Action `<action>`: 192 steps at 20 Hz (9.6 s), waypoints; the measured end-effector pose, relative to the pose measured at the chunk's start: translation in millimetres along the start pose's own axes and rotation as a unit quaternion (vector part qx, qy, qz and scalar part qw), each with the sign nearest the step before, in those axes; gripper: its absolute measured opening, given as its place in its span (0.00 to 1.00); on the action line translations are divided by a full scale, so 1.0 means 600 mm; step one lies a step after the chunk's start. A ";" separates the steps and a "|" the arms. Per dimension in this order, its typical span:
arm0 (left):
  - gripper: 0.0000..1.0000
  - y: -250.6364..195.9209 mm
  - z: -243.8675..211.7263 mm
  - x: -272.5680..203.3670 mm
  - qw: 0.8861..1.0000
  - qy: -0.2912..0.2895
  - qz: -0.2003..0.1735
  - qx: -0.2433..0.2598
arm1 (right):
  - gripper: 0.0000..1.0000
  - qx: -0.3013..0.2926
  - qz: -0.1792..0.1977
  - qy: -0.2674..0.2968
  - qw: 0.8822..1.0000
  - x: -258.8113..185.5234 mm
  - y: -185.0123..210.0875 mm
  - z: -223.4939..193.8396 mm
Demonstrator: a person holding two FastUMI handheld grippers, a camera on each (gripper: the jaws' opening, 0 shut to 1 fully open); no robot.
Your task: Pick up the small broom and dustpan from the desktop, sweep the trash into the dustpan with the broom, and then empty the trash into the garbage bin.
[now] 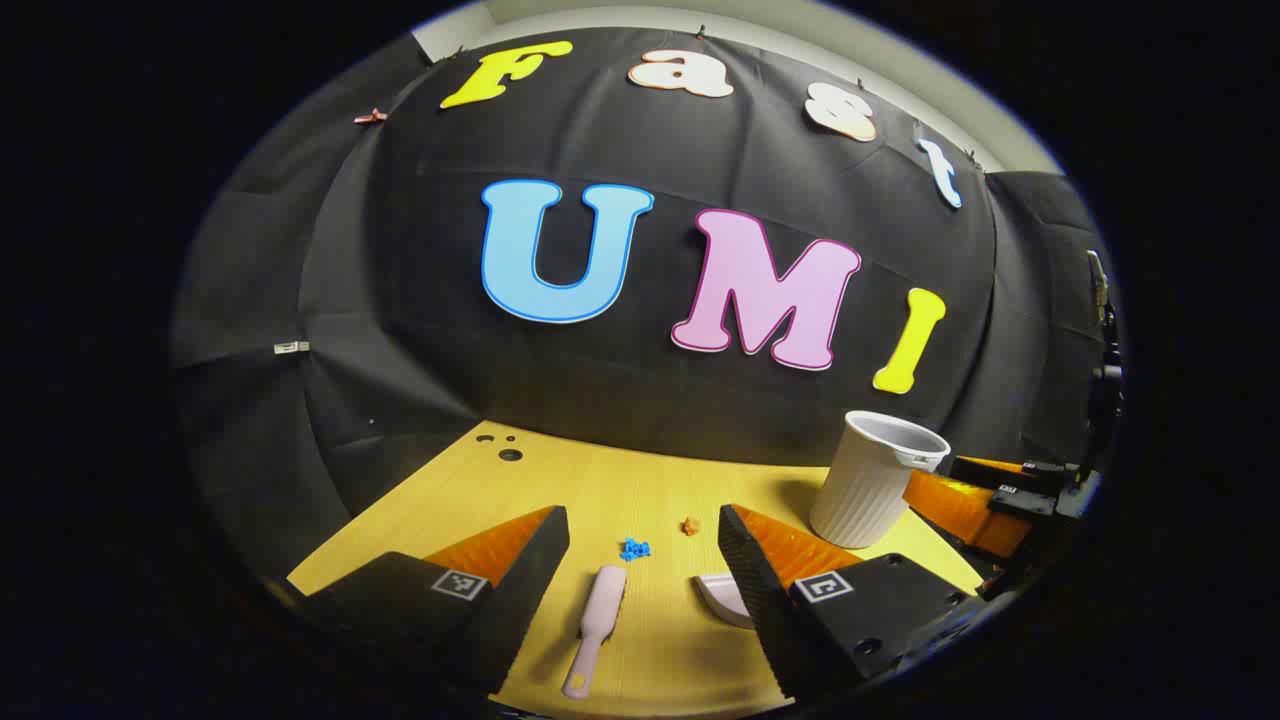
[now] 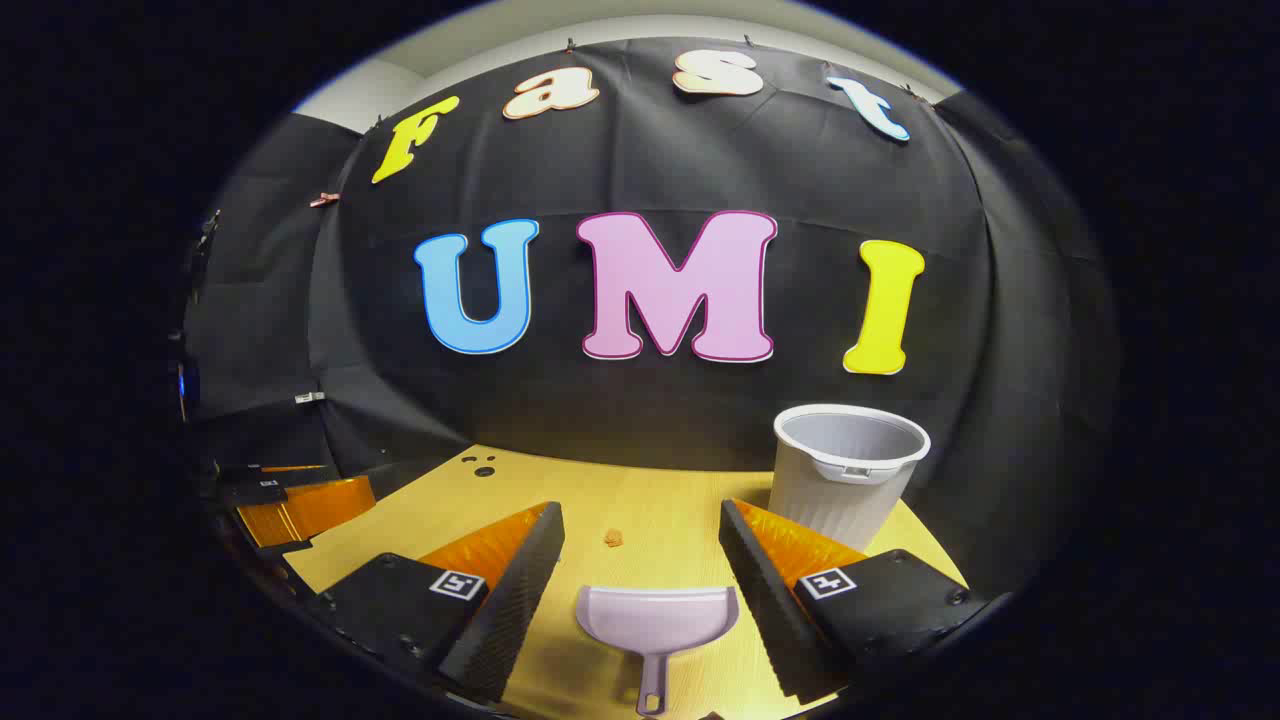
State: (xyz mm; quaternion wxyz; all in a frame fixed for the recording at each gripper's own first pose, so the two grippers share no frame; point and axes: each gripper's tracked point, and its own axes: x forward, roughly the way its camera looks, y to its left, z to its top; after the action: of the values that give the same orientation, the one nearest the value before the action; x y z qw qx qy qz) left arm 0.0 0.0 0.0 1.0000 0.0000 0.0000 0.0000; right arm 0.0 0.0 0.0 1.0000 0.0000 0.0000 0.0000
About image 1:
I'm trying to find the small pink broom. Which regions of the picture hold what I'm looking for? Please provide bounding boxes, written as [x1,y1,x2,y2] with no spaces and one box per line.
[561,565,629,700]

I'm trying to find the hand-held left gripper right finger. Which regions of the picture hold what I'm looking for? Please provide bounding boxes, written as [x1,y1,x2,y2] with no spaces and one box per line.
[717,503,991,701]

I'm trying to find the black backdrop cloth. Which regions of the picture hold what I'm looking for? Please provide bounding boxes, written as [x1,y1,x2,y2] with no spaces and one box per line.
[170,25,1121,581]

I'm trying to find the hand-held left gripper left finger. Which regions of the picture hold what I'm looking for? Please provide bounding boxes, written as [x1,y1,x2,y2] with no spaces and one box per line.
[285,505,571,697]

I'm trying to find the pink dustpan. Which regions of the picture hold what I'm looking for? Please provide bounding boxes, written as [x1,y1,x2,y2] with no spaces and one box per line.
[695,572,756,631]

